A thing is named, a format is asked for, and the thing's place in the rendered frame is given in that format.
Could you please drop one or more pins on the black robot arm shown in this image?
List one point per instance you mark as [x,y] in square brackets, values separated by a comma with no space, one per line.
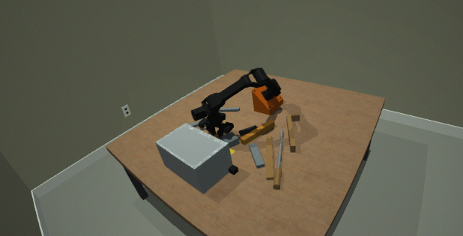
[213,102]

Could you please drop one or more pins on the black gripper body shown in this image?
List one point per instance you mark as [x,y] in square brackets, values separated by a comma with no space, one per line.
[214,121]

